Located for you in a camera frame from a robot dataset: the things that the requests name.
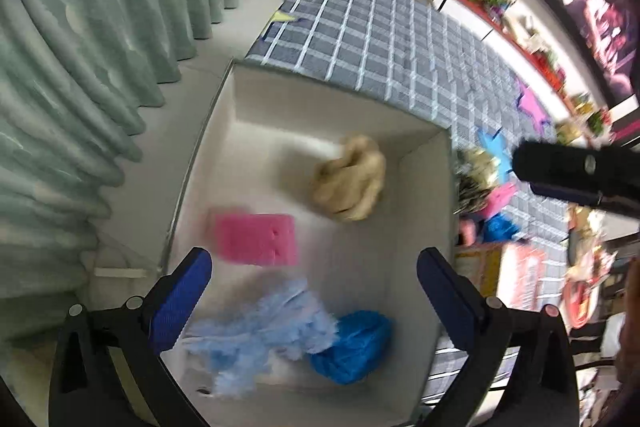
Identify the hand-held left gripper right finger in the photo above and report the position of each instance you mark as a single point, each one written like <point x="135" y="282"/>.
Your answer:
<point x="445" y="292"/>

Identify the leopard print scrunchie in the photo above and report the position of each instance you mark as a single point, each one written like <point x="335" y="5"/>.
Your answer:
<point x="475" y="187"/>

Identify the tan knit sock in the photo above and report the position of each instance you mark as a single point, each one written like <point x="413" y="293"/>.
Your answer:
<point x="350" y="182"/>

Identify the wall screen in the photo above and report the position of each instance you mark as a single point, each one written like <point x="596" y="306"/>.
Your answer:
<point x="590" y="7"/>

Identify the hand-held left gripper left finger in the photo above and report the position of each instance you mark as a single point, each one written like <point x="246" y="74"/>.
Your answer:
<point x="185" y="297"/>

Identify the red-topped low cabinet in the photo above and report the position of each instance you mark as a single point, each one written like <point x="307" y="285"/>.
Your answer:
<point x="535" y="52"/>

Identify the white cardboard box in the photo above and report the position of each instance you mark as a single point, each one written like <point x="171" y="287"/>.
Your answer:
<point x="300" y="117"/>

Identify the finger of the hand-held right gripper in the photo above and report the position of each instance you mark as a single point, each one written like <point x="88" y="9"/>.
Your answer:
<point x="565" y="193"/>
<point x="560" y="164"/>

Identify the red tissue box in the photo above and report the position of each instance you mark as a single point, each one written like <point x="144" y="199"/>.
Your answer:
<point x="520" y="272"/>

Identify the green curtain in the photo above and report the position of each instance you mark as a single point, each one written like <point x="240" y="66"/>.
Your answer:
<point x="100" y="57"/>

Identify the grey checked blanket with stars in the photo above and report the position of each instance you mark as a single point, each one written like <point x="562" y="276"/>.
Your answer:
<point x="375" y="37"/>

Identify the pile of assorted goods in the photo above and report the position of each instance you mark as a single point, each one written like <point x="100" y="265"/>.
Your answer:
<point x="590" y="257"/>

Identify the pink sponge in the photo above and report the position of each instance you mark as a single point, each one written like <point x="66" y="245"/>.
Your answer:
<point x="255" y="239"/>
<point x="502" y="199"/>

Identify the light blue fluffy cloth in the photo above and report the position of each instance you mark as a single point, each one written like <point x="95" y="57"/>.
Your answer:
<point x="260" y="332"/>

